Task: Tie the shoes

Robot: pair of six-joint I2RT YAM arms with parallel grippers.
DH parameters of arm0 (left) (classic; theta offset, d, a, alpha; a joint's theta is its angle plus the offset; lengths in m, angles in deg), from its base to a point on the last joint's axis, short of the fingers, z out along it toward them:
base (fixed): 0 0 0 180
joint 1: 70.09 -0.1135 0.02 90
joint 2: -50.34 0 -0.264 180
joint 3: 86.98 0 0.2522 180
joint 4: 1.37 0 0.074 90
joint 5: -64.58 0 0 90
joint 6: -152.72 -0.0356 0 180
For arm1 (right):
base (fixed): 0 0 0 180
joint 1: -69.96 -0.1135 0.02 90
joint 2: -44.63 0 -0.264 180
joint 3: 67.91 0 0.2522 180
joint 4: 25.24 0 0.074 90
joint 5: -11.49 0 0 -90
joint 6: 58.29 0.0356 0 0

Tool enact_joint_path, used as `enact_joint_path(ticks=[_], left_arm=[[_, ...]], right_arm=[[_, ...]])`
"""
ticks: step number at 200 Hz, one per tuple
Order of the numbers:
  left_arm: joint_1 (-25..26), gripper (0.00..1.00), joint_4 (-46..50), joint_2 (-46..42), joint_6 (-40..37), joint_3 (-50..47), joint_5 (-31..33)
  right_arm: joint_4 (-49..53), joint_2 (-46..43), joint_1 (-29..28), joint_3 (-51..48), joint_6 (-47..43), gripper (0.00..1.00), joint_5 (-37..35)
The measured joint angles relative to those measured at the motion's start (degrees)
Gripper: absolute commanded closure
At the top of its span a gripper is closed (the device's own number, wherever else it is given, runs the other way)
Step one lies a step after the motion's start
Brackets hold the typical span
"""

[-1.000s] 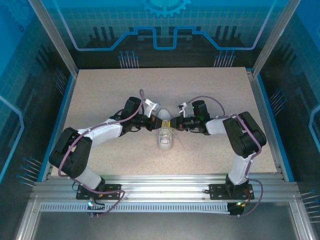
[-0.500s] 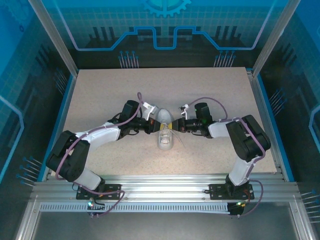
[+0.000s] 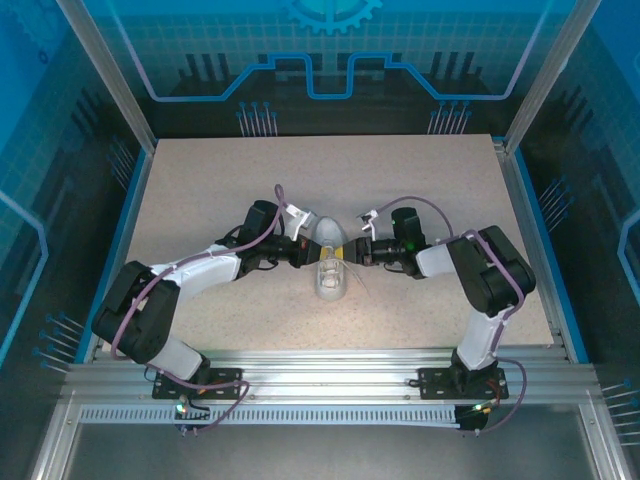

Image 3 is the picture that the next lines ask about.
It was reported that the white shoelace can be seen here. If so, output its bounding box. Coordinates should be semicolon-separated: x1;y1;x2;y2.
319;244;372;297

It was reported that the white shoe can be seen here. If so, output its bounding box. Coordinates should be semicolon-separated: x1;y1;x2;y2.
312;215;351;303

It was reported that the black controller board with LED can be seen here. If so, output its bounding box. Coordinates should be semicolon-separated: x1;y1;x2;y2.
455;399;499;435
172;394;214;436

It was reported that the blue table edge strip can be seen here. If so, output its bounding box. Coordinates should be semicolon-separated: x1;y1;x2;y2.
73;147;154;364
513;147;590;365

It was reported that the aluminium frame rail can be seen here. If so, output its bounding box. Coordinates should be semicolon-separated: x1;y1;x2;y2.
62;347;599;406

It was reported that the aluminium side rail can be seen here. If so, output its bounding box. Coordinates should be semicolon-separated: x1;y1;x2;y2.
492;137;574;364

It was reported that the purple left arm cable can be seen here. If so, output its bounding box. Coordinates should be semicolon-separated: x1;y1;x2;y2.
110;183;292;434

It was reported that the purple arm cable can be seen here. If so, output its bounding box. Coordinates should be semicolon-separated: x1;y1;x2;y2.
110;183;292;434
377;195;529;432

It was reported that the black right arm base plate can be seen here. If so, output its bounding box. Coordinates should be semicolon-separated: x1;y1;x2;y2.
417;367;510;401

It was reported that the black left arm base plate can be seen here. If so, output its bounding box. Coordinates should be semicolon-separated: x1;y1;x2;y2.
152;366;245;401

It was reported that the white slotted cable duct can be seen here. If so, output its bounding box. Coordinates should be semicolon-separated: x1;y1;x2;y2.
78;403;461;426

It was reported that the thin black wire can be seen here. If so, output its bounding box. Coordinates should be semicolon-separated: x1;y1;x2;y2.
143;362;169;389

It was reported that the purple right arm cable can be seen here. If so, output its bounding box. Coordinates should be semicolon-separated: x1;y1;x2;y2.
377;195;529;432

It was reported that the aluminium upright post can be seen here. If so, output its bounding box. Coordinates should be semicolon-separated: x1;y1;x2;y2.
54;0;159;154
503;0;604;151

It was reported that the aluminium lower frame beam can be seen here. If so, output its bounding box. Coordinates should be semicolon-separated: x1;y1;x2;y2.
579;402;634;480
29;399;84;480

